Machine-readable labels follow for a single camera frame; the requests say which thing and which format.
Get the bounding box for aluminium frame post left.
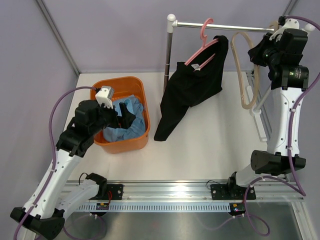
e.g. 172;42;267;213
34;0;81;77

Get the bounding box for aluminium frame post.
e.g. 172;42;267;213
252;0;300;75
34;0;81;77

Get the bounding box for orange plastic laundry basket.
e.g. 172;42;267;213
93;76;151;154

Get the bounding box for black shorts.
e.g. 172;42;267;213
154;35;229;142

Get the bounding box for light blue shorts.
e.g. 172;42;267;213
103;95;146;142

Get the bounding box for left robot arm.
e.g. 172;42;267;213
10;100;136;240

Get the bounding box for metal clothes rack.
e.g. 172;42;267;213
163;13;316;143

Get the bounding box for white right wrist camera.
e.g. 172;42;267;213
269;16;300;41

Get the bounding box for pink plastic hanger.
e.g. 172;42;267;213
184;18;219;72

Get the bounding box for beige wooden hanger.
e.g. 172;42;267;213
230;19;280;110

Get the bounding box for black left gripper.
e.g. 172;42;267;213
89;100;135;136

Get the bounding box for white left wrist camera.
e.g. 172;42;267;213
95;86;115;109

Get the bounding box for aluminium frame post right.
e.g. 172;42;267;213
252;0;300;75

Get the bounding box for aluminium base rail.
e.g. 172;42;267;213
59;180;305;203

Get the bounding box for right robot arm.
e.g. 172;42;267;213
226;28;309;199

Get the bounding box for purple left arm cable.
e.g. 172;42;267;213
13;86;108;240

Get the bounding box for white slotted cable duct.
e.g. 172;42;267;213
75;202;231;213

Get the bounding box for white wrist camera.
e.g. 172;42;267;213
95;86;115;109
269;16;300;41

